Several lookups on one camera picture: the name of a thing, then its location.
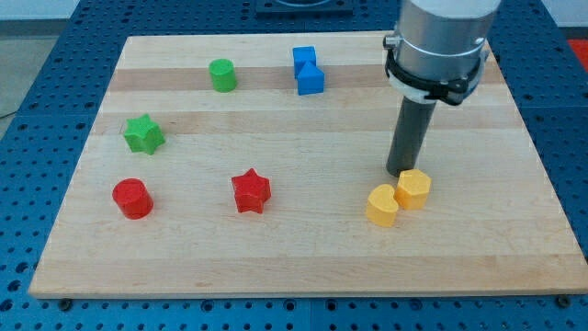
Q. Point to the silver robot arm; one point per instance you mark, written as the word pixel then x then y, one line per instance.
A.
pixel 436 50

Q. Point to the red star block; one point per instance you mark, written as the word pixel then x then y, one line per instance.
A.
pixel 251 191

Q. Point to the green star block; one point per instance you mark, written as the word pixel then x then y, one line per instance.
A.
pixel 143 135

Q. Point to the wooden board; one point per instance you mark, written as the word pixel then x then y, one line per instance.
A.
pixel 492 223

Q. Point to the blue triangle block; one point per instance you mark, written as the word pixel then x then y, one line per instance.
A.
pixel 310 79

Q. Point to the yellow heart block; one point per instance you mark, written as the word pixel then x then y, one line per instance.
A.
pixel 381 206

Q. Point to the blue cube block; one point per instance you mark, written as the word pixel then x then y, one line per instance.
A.
pixel 301 56

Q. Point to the green cylinder block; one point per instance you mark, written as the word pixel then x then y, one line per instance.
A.
pixel 222 75

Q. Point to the yellow hexagon block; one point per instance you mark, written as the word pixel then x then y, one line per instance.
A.
pixel 413 188

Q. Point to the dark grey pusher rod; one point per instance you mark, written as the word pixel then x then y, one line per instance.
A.
pixel 408 137

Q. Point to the red cylinder block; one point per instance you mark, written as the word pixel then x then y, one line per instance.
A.
pixel 132 198

